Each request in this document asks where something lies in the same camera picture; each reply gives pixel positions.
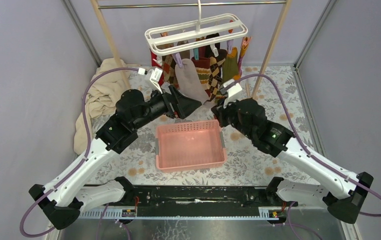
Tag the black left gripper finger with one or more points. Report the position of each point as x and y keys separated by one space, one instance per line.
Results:
x=185 y=107
x=176 y=97

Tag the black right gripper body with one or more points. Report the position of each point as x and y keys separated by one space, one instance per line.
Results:
x=228 y=114

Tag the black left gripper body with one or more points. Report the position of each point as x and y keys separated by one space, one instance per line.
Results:
x=160 y=105

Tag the grey sock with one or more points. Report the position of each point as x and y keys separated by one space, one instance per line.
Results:
x=189 y=82

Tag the pink plastic basket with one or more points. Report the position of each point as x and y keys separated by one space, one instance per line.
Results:
x=189 y=146

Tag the striped beige maroon sock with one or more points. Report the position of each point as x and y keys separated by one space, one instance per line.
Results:
x=202 y=66

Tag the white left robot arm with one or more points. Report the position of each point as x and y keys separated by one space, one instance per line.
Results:
x=63 y=199

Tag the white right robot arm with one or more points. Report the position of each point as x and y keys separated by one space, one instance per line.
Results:
x=341 y=192

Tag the white clip sock hanger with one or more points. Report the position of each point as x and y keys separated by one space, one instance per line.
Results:
x=176 y=38

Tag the orange beige argyle sock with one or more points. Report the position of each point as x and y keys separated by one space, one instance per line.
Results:
x=168 y=67

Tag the red sock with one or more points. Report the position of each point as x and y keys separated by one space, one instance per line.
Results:
x=156 y=61

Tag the green orange sock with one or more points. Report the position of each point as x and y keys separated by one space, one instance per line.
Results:
x=230 y=65

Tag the beige crumpled cloth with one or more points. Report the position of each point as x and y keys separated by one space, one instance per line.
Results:
x=100 y=100

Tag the wooden clothes rack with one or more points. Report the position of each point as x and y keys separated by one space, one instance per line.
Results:
x=124 y=22

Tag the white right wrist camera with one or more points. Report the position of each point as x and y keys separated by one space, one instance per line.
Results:
x=232 y=90

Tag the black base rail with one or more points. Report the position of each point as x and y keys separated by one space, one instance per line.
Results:
x=200 y=201

